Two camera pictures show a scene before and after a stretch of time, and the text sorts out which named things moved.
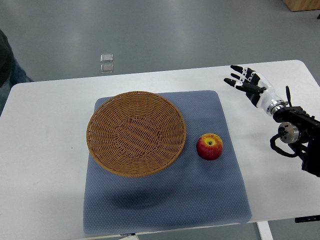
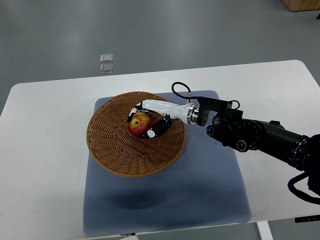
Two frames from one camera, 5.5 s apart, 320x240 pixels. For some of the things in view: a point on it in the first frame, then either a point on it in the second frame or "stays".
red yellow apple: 209,146 -> 140,123
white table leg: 264,230 stays
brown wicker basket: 136,134 stays
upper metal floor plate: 106,58 stays
